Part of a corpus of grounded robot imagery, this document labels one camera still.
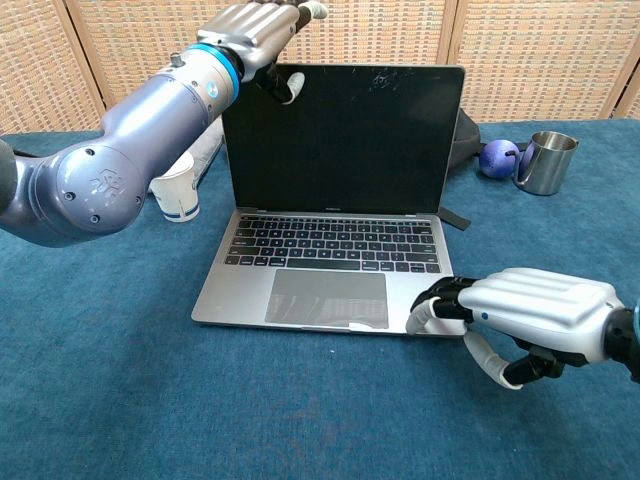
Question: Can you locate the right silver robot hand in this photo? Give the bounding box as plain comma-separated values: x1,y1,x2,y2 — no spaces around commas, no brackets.
404,267,632,390

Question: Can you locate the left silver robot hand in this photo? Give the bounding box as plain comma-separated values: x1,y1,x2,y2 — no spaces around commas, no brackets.
195,0,329,106

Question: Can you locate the silver laptop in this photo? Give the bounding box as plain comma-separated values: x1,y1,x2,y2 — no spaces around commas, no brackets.
191,63,468,339

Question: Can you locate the grey plastic package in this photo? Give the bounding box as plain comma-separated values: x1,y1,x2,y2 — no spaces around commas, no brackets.
189,117,225,182

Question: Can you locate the stainless steel mug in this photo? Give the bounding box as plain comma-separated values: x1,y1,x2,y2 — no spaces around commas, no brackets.
512,130,582,196

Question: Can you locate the blue ball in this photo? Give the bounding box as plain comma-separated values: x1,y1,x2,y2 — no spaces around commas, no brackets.
478,139,521,180

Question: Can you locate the black backpack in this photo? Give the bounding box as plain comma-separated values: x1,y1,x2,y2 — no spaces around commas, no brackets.
439,108,482,231

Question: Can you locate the white paper cup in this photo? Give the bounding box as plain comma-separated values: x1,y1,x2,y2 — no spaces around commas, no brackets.
148,151,202,224

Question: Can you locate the wicker folding screen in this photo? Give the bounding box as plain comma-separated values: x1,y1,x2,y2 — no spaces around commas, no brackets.
0,0,640,135

